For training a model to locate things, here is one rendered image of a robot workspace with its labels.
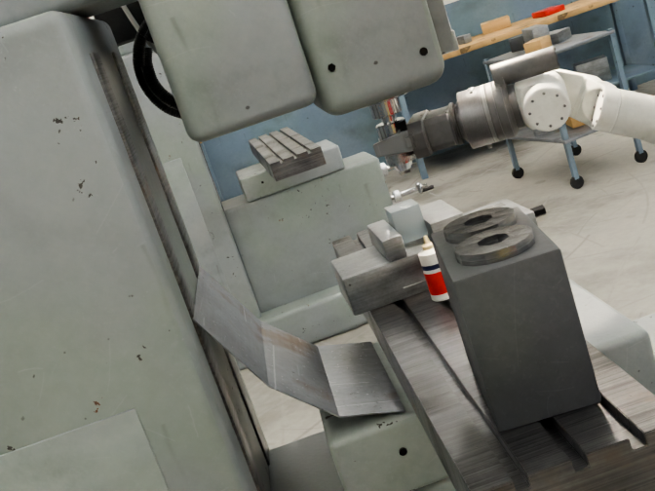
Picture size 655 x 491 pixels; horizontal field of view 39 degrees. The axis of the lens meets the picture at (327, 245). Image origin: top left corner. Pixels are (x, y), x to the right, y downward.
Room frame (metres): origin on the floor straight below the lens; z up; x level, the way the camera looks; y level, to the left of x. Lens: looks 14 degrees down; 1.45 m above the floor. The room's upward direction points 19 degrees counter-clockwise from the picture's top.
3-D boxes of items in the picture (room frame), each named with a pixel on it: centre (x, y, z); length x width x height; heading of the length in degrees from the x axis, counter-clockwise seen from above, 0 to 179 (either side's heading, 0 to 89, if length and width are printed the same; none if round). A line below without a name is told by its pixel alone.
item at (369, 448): (1.40, -0.15, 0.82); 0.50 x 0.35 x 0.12; 92
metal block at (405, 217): (1.57, -0.15, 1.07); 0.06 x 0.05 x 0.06; 3
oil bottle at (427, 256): (1.44, -0.15, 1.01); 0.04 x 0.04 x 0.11
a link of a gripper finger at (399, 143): (1.37, -0.14, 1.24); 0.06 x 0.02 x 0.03; 73
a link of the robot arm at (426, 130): (1.37, -0.24, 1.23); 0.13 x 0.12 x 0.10; 163
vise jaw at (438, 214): (1.57, -0.20, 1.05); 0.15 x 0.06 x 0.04; 3
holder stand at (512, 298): (1.04, -0.18, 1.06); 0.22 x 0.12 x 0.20; 176
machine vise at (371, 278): (1.57, -0.17, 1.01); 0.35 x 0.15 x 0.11; 93
